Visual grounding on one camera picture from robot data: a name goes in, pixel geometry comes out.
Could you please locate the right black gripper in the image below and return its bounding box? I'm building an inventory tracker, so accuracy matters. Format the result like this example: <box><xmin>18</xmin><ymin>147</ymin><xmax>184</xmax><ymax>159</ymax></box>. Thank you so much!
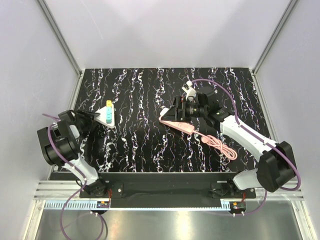
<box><xmin>161</xmin><ymin>96</ymin><xmax>208</xmax><ymax>124</ymax></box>

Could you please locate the pink coiled power cord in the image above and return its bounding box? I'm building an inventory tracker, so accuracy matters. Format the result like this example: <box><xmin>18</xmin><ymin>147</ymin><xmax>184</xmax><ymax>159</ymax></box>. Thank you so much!
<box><xmin>192</xmin><ymin>131</ymin><xmax>238</xmax><ymax>161</ymax></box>

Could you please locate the dark teal dual USB charger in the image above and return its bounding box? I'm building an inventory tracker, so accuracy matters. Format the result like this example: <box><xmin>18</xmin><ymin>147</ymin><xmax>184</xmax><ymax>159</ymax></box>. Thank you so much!
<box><xmin>105</xmin><ymin>115</ymin><xmax>113</xmax><ymax>124</ymax></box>

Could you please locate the pink power strip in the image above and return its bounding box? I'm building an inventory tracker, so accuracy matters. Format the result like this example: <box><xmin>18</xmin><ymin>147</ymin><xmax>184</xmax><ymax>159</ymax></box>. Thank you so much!
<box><xmin>159</xmin><ymin>117</ymin><xmax>195</xmax><ymax>135</ymax></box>

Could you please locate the light teal USB-C charger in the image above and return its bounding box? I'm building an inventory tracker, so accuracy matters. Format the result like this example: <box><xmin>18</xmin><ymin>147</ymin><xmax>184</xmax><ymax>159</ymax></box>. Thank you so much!
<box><xmin>105</xmin><ymin>106</ymin><xmax>113</xmax><ymax>115</ymax></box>

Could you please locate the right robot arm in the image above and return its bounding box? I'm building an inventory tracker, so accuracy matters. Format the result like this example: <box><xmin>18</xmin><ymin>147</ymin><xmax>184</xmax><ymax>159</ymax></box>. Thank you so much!
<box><xmin>159</xmin><ymin>85</ymin><xmax>298</xmax><ymax>199</ymax></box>

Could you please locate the white plug on strip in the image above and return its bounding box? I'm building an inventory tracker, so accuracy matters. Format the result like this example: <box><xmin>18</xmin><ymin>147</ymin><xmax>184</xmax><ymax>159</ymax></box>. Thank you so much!
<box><xmin>160</xmin><ymin>107</ymin><xmax>169</xmax><ymax>117</ymax></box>

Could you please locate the white triangular socket adapter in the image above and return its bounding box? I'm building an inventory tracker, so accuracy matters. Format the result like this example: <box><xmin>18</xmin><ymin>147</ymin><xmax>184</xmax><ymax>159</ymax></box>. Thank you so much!
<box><xmin>94</xmin><ymin>100</ymin><xmax>116</xmax><ymax>129</ymax></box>

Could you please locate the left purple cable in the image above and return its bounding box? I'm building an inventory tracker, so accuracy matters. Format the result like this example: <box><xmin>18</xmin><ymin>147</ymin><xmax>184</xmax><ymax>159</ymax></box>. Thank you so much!
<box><xmin>41</xmin><ymin>112</ymin><xmax>109</xmax><ymax>240</ymax></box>

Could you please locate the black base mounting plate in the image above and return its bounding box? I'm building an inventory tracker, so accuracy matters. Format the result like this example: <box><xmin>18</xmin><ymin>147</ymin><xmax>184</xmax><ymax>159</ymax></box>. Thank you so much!
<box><xmin>79</xmin><ymin>171</ymin><xmax>257</xmax><ymax>210</ymax></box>

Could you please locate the yellow USB charger plug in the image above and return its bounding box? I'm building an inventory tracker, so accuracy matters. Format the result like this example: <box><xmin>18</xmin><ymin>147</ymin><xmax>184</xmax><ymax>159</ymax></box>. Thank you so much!
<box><xmin>106</xmin><ymin>100</ymin><xmax>112</xmax><ymax>107</ymax></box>

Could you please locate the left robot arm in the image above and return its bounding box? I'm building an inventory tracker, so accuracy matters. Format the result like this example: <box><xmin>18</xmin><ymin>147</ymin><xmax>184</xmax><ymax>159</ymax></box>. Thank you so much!
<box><xmin>37</xmin><ymin>110</ymin><xmax>108</xmax><ymax>198</ymax></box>

